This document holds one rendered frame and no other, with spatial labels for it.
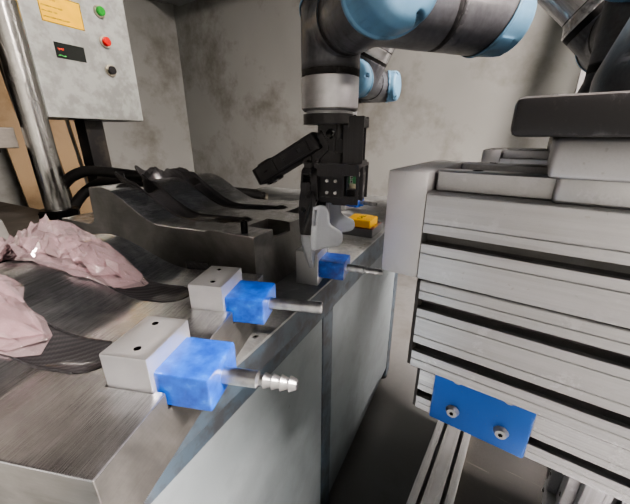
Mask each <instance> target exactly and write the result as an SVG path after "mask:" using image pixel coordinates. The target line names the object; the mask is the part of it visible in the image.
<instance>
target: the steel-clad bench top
mask: <svg viewBox="0 0 630 504"><path fill-rule="evenodd" d="M256 189H259V190H261V192H266V193H268V200H286V201H295V200H299V198H300V191H301V189H289V188H277V187H261V188H256ZM364 201H369V202H376V203H377V206H376V207H375V206H368V205H364V206H360V207H357V208H355V207H354V208H351V209H348V210H341V212H342V214H344V215H345V216H347V217H350V216H351V215H353V214H364V215H373V216H377V217H378V218H377V221H379V222H382V230H381V231H380V232H378V233H377V234H376V235H375V236H374V237H373V238H366V237H359V236H352V235H345V234H343V242H342V243H341V244H340V245H339V246H337V247H330V248H329V249H328V252H330V253H338V254H346V255H350V264H351V263H352V262H353V261H354V260H355V259H356V258H357V257H358V256H360V255H361V254H362V253H363V252H364V251H365V250H366V249H367V248H368V247H370V246H371V245H372V244H373V243H374V242H375V241H376V240H377V239H378V238H379V237H381V236H382V235H383V234H384V233H385V220H386V207H387V197H384V196H372V195H367V197H364ZM332 280H333V279H328V278H323V279H322V281H321V282H320V283H319V285H318V286H315V285H309V284H302V283H297V282H296V270H295V271H294V272H292V273H291V274H290V275H288V276H287V277H285V278H284V279H282V280H281V281H279V282H278V283H276V284H275V288H276V298H285V299H296V300H307V301H310V300H311V299H312V298H313V297H314V296H316V295H317V294H318V293H319V292H320V291H321V290H322V289H323V288H324V287H325V286H327V285H328V284H329V283H330V282H331V281H332ZM297 312H298V311H287V310H277V309H273V311H272V312H271V314H270V316H269V317H268V319H267V321H266V322H265V324H264V325H260V324H257V326H256V327H255V329H254V330H253V332H252V333H251V335H250V337H249V338H248V340H247V341H246V343H245V344H244V346H243V348H242V349H241V351H240V352H239V354H238V355H237V357H236V367H237V366H238V365H240V364H241V363H242V362H243V361H244V360H245V359H246V358H247V357H248V356H249V355H251V354H252V353H253V352H254V351H255V350H256V349H257V348H258V347H259V346H260V345H262V344H263V343H264V342H265V341H266V340H267V339H268V338H269V337H270V336H271V335H273V334H274V333H275V332H276V331H277V330H278V329H279V328H280V327H281V326H282V325H284V324H285V323H286V322H287V321H288V320H289V319H290V318H291V317H292V316H293V315H295V314H296V313H297Z"/></svg>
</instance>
